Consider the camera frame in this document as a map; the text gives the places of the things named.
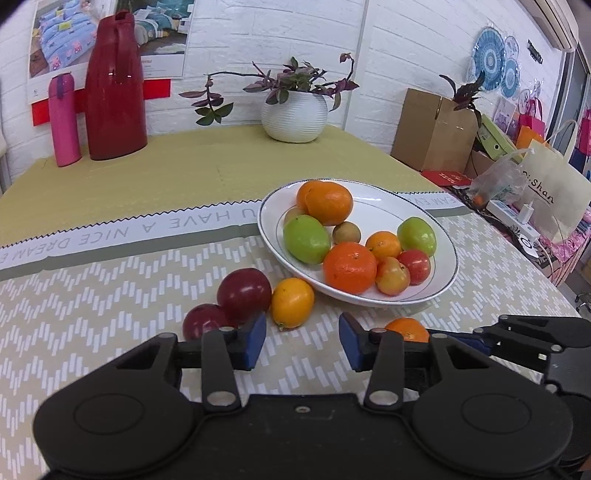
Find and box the dark red plum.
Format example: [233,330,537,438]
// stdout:
[183,304,232,342]
[217,268,272,326]

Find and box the small yellow-orange citrus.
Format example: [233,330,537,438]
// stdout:
[271,277,315,330]
[366,231,402,261]

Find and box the purple trailing plant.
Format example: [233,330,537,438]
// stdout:
[179,53,360,126]

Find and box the dark purple plant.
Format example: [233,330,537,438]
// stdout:
[438,74,485,125]

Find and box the wall poster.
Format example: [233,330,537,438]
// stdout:
[28,0,195,125]

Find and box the pink paper bag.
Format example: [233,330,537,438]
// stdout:
[519,97,546,134]

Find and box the red packet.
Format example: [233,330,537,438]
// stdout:
[422,170,474,188]

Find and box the orange paper bag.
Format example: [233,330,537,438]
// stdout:
[516,126,550,149]

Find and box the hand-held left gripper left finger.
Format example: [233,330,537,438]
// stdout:
[106,316,267,412]

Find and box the white plate with blue rim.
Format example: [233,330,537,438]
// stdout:
[257,179,459,306]

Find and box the medium blue patterned wall plate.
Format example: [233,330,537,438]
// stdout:
[501,58,522,97]

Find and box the cardboard box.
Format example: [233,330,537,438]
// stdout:
[392,89,483,171]

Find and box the red and yellow apple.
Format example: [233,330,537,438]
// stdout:
[375,257,411,296]

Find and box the deep orange tangerine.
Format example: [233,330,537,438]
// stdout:
[384,318,430,343]

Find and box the green mango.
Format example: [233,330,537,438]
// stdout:
[397,217,437,257]
[283,215,331,265]

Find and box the white power strip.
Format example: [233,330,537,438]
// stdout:
[487,199,541,241]

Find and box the white ribbed flower pot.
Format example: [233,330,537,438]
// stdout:
[261,91,328,142]

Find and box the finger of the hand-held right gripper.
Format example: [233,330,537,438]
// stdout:
[450,315,561,372]

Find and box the clear plastic bag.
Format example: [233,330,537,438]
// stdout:
[468,150,529,204]

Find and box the cream tote bag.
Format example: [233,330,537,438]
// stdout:
[516,121,591,241]

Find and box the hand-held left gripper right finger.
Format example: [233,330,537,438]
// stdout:
[338,313,497,411]

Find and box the large yellow-orange orange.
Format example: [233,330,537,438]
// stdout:
[305,182,354,226]
[296,181,324,214]

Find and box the pink bottle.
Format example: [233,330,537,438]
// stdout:
[48,72,83,168]

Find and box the brown kiwi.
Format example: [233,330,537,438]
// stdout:
[332,222,361,245]

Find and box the large blue patterned wall plate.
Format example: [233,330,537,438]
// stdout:
[472,27,506,90]

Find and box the large deep orange orange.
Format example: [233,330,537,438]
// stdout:
[322,242,378,295]

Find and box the red thermos jug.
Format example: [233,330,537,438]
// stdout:
[85,11,148,161]

